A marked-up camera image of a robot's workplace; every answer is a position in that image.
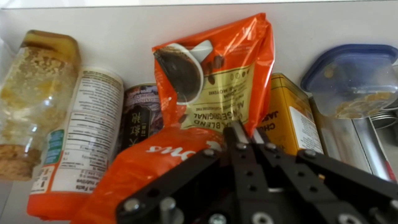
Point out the yellow tea tin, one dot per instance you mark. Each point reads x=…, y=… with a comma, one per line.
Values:
x=289, y=122

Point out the dark patterned tea tin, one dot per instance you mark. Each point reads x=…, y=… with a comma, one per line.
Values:
x=141, y=116

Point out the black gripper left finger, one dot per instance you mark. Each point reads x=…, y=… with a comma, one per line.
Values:
x=253, y=197

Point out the white labelled orange can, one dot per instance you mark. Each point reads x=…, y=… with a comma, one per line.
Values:
x=80, y=151

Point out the orange coffee packet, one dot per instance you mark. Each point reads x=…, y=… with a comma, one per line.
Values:
x=204, y=82

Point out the blue lid plastic container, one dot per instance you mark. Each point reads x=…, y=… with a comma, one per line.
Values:
x=353, y=81

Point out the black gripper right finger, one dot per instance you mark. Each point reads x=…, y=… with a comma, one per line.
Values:
x=312, y=199

